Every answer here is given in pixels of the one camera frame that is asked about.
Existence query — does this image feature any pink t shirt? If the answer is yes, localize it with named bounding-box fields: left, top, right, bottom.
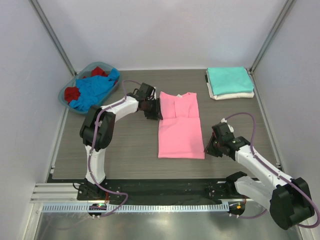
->
left=158, top=91, right=205, bottom=160

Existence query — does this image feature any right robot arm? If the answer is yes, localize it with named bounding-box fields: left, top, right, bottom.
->
left=205, top=122, right=315, bottom=230

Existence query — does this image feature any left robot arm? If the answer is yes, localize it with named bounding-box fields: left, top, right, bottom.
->
left=77, top=83, right=163, bottom=200

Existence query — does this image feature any white folded t shirt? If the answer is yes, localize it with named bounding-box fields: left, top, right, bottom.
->
left=205, top=71, right=255, bottom=101

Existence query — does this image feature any blue t shirt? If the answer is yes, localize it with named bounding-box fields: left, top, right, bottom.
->
left=68, top=68, right=120, bottom=112

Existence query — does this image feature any teal folded t shirt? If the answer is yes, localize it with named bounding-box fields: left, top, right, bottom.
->
left=207, top=66, right=254, bottom=96

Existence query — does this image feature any red t shirt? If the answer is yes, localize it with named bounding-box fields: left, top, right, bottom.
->
left=64, top=66, right=108, bottom=104

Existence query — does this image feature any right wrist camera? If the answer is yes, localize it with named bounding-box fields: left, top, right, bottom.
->
left=219, top=118, right=235, bottom=133

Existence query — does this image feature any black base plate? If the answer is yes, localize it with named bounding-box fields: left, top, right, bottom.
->
left=74, top=178, right=245, bottom=205

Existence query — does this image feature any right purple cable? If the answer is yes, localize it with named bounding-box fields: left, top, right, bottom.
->
left=220, top=112, right=320, bottom=229

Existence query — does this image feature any purple cable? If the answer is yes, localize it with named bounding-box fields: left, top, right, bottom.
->
left=220, top=112, right=320, bottom=229
left=84, top=79, right=129, bottom=217

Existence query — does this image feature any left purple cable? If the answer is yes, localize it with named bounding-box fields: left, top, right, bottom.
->
left=84, top=79, right=129, bottom=217

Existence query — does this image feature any slotted cable duct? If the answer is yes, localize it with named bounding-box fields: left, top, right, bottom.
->
left=41, top=202, right=229, bottom=214

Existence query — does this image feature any right aluminium frame post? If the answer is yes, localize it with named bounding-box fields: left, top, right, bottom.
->
left=248, top=0, right=296, bottom=75

